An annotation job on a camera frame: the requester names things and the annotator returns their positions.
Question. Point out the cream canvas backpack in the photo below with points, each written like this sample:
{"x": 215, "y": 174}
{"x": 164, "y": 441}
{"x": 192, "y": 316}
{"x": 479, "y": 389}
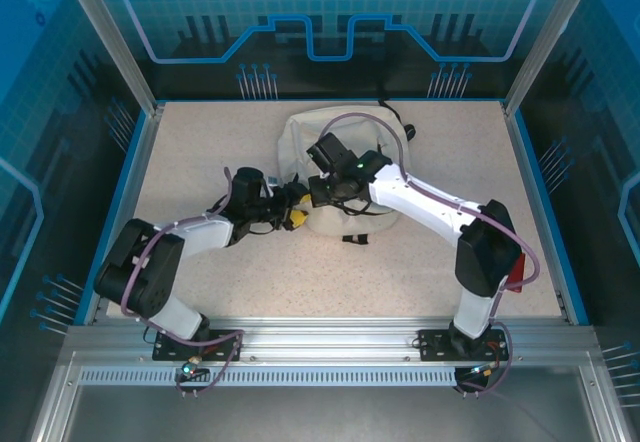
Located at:
{"x": 300, "y": 137}

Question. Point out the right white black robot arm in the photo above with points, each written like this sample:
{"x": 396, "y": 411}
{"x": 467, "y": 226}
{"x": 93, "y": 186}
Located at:
{"x": 415, "y": 197}

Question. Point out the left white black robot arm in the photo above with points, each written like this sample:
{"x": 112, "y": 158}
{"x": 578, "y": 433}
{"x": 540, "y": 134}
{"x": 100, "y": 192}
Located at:
{"x": 205, "y": 229}

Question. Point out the red book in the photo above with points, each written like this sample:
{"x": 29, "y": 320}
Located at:
{"x": 517, "y": 272}

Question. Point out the aluminium front rail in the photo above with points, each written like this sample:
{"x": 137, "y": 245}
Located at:
{"x": 325, "y": 337}

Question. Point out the aluminium side rail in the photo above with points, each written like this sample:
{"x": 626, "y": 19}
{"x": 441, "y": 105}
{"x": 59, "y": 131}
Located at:
{"x": 539, "y": 212}
{"x": 125, "y": 212}

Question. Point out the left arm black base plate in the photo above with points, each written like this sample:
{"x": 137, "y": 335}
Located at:
{"x": 165, "y": 349}

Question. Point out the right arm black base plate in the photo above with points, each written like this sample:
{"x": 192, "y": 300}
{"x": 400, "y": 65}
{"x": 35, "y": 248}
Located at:
{"x": 430, "y": 344}

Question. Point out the grey metal outer frame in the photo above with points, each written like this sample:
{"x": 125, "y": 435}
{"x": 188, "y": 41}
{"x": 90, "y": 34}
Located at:
{"x": 320, "y": 412}

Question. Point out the aluminium corner post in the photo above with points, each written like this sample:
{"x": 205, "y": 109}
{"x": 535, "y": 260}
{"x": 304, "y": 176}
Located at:
{"x": 117, "y": 42}
{"x": 546, "y": 42}

